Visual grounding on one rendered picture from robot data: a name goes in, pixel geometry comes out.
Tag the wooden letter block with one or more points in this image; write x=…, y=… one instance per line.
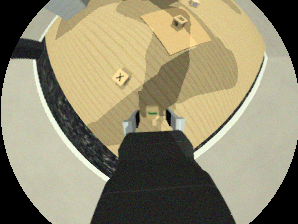
x=152, y=112
x=121, y=77
x=179, y=21
x=194, y=3

